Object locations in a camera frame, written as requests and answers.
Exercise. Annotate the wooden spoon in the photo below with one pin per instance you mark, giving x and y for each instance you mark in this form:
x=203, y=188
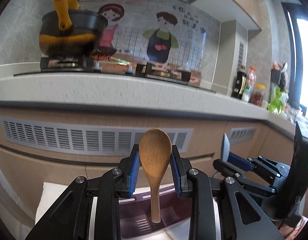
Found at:
x=154, y=151

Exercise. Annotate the gas stove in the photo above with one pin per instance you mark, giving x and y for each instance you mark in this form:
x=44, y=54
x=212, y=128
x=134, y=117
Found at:
x=126, y=65

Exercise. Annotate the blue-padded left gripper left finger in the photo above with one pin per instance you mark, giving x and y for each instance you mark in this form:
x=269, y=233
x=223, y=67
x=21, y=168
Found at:
x=69, y=216

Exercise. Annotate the dark soy sauce bottle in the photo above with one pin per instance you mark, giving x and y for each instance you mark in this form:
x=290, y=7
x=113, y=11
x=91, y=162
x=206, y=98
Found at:
x=239, y=83

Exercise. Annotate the yellow-lid chili jar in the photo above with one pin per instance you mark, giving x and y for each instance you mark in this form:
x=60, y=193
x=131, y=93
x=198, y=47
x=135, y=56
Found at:
x=258, y=94

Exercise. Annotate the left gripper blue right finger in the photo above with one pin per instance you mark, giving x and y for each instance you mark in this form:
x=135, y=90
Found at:
x=229, y=166

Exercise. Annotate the person's hand in pink sleeve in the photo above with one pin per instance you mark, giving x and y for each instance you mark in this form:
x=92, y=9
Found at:
x=290, y=233

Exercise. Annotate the black wok with orange handle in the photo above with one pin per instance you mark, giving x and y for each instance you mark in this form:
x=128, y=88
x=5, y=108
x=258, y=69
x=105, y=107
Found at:
x=70, y=31

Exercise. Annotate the small grey vent grille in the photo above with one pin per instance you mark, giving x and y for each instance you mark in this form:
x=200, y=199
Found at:
x=240, y=135

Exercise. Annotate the green plastic bag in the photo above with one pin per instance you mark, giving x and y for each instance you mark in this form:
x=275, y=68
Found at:
x=278, y=100

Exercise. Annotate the orange-cap drink bottle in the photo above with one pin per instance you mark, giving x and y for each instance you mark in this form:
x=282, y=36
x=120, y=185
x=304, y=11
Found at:
x=249, y=85

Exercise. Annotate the black wall utensil rack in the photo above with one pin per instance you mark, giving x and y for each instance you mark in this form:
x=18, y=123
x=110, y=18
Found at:
x=279, y=75

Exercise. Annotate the maroon plastic utensil holder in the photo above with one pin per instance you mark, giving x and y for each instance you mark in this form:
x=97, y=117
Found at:
x=135, y=214

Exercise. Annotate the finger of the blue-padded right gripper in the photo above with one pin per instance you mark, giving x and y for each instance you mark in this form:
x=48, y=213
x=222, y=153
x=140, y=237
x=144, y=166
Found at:
x=219, y=206

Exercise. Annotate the large grey vent grille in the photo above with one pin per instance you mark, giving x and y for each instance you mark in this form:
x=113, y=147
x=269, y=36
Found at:
x=72, y=139

